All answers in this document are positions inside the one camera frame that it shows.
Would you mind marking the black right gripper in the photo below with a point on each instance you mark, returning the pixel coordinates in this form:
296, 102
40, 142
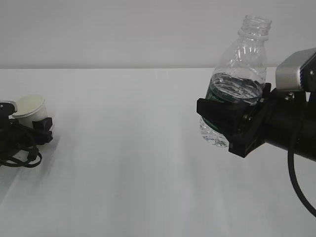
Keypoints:
238, 124

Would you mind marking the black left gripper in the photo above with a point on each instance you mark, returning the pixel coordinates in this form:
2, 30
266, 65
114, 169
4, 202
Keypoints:
15, 137

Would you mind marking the white paper cup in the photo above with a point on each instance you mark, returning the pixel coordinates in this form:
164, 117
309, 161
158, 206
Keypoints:
30, 108

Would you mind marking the clear water bottle green label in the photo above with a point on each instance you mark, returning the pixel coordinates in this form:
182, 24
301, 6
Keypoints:
240, 73

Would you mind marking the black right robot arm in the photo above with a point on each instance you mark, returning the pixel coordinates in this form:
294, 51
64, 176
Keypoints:
273, 119

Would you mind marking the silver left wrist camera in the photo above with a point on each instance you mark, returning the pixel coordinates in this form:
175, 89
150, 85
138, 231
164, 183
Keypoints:
7, 108

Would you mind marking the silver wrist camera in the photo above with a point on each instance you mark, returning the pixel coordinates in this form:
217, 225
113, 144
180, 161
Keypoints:
297, 72
7, 108

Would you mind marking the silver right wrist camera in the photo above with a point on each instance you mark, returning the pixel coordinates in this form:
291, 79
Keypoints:
297, 72

